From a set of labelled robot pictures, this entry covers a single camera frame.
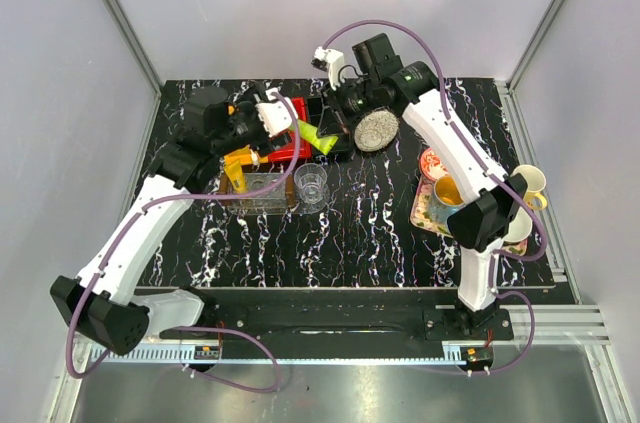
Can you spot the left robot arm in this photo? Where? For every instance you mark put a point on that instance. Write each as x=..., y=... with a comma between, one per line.
x=100, y=302

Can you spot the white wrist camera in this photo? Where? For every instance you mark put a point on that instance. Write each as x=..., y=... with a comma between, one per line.
x=278, y=115
x=331, y=62

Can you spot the blue mug yellow inside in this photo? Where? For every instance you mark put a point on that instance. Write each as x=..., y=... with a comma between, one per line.
x=444, y=201

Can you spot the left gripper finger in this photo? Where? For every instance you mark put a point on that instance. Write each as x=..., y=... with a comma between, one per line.
x=278, y=142
x=254, y=94

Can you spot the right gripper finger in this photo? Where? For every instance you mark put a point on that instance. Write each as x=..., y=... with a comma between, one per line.
x=343, y=149
x=332, y=123

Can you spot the floral rectangular tray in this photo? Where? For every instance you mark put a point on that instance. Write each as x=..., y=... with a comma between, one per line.
x=419, y=217

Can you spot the red patterned bowl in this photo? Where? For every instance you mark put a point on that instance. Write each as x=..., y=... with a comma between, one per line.
x=431, y=166

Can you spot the clear acrylic toothbrush holder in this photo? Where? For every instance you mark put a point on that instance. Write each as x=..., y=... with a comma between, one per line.
x=265, y=190

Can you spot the orange plastic bin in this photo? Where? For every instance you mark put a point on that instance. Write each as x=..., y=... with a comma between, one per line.
x=242, y=155

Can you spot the red plastic bin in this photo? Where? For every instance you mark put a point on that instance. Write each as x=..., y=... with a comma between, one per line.
x=285, y=153

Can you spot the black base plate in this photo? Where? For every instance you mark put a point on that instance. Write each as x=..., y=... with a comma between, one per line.
x=427, y=314

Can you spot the white scalloped bowl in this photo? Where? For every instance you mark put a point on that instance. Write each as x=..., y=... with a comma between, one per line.
x=520, y=228

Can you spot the black plastic bin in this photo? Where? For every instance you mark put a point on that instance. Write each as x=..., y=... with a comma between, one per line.
x=314, y=108

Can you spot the green toothpaste tube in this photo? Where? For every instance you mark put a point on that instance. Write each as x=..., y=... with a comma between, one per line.
x=309, y=133

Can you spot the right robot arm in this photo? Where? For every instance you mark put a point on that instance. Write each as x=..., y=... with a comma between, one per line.
x=412, y=92

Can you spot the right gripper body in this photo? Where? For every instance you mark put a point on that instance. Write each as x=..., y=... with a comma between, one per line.
x=353, y=101

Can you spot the white toothbrush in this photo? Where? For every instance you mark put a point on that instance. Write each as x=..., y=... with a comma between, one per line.
x=255, y=158

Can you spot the clear plastic cup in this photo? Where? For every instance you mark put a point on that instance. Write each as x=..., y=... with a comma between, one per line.
x=310, y=180

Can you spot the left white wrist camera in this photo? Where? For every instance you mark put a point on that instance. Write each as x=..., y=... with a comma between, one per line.
x=278, y=115

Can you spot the yellow toothpaste tube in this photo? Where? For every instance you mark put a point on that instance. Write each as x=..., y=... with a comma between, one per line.
x=236, y=176

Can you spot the grey speckled soap dish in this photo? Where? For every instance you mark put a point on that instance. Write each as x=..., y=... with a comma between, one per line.
x=376, y=130

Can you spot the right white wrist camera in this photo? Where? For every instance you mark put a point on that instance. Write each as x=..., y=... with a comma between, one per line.
x=331, y=62

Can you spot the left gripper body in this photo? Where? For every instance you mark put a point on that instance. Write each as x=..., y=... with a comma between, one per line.
x=245, y=129

